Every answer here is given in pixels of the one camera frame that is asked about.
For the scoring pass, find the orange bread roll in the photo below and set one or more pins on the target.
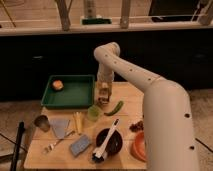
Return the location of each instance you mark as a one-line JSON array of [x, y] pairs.
[[57, 85]]

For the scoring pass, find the silver fork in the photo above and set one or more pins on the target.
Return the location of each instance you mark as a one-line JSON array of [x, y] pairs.
[[51, 146]]

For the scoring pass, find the dark grapes bunch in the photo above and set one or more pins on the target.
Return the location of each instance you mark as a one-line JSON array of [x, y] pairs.
[[137, 126]]

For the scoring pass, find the green paper cup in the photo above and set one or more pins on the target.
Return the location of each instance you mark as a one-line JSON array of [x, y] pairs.
[[93, 113]]

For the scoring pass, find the orange plate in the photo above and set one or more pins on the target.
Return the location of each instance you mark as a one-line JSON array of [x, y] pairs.
[[138, 147]]

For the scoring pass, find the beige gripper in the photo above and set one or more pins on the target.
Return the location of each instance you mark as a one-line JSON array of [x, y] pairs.
[[104, 92]]

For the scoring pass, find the black bowl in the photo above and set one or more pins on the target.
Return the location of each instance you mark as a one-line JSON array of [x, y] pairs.
[[114, 144]]

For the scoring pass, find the grey metal cup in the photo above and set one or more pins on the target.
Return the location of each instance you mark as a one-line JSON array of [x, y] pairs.
[[42, 123]]

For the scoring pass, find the green plastic tray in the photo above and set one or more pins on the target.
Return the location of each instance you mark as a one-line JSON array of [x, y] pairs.
[[77, 92]]

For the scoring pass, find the grey cloth napkin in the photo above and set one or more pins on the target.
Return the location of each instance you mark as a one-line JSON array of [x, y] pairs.
[[59, 127]]

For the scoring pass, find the green chili pepper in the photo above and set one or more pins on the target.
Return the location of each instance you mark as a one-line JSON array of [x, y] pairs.
[[115, 109]]

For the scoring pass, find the green box on shelf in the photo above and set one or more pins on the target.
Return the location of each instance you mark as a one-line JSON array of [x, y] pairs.
[[93, 21]]

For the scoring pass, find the blue sponge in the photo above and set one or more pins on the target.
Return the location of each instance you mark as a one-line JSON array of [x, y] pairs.
[[80, 145]]

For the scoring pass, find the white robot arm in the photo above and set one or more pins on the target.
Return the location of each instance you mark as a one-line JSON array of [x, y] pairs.
[[168, 126]]

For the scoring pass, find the black pole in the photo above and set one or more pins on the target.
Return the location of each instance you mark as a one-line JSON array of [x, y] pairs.
[[16, 150]]

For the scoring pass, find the white dish brush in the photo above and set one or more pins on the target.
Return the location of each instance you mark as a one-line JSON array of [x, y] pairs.
[[99, 153]]

